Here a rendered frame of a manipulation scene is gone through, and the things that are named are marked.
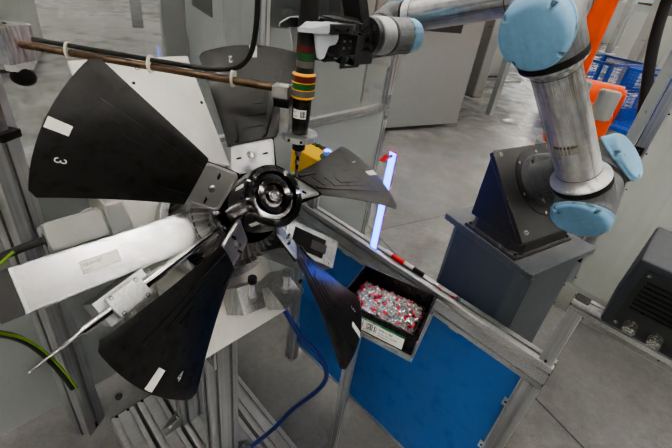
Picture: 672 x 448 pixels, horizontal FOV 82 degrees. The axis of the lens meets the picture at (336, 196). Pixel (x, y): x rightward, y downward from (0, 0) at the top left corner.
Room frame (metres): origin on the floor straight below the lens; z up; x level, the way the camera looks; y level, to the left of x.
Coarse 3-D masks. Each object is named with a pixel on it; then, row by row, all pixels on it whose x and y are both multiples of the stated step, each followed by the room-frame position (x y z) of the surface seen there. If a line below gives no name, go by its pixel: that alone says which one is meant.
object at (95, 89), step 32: (96, 64) 0.56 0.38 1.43; (64, 96) 0.52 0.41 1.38; (96, 96) 0.54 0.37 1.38; (128, 96) 0.56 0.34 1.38; (96, 128) 0.53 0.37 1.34; (128, 128) 0.55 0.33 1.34; (160, 128) 0.57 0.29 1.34; (32, 160) 0.48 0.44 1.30; (96, 160) 0.52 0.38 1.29; (128, 160) 0.54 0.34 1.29; (160, 160) 0.56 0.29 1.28; (192, 160) 0.58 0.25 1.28; (32, 192) 0.47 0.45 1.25; (64, 192) 0.49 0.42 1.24; (96, 192) 0.51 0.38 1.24; (128, 192) 0.54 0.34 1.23; (160, 192) 0.56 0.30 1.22
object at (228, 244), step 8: (240, 224) 0.57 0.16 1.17; (232, 232) 0.54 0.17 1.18; (240, 232) 0.57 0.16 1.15; (224, 240) 0.52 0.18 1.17; (232, 240) 0.54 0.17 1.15; (240, 240) 0.57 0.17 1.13; (224, 248) 0.52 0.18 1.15; (232, 248) 0.54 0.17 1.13; (240, 248) 0.57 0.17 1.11; (232, 256) 0.55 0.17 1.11
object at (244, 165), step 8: (240, 144) 0.71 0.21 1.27; (248, 144) 0.71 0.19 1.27; (256, 144) 0.71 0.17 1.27; (264, 144) 0.71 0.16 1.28; (272, 144) 0.70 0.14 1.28; (232, 152) 0.70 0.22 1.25; (240, 152) 0.70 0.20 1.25; (256, 152) 0.70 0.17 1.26; (272, 152) 0.69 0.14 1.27; (232, 160) 0.69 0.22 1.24; (240, 160) 0.69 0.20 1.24; (248, 160) 0.69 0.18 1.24; (256, 160) 0.68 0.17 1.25; (264, 160) 0.68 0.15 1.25; (272, 160) 0.68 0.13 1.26; (232, 168) 0.68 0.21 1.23; (240, 168) 0.68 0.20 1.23; (248, 168) 0.67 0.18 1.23
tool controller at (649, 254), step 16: (656, 240) 0.60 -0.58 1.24; (640, 256) 0.58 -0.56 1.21; (656, 256) 0.56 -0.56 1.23; (640, 272) 0.55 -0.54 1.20; (656, 272) 0.54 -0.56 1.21; (624, 288) 0.57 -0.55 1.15; (640, 288) 0.55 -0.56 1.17; (656, 288) 0.53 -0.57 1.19; (608, 304) 0.59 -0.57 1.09; (624, 304) 0.56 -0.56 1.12; (640, 304) 0.55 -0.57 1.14; (656, 304) 0.53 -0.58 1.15; (608, 320) 0.58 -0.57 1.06; (624, 320) 0.56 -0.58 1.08; (640, 320) 0.54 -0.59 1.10; (656, 320) 0.53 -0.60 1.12; (640, 336) 0.54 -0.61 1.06; (656, 336) 0.52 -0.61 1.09
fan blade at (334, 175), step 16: (320, 160) 0.86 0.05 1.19; (336, 160) 0.88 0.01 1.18; (304, 176) 0.76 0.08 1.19; (320, 176) 0.78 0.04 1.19; (336, 176) 0.80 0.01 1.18; (352, 176) 0.82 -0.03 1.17; (368, 176) 0.86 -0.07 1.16; (320, 192) 0.70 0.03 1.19; (336, 192) 0.73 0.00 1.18; (352, 192) 0.75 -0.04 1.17; (368, 192) 0.79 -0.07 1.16; (384, 192) 0.83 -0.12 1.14
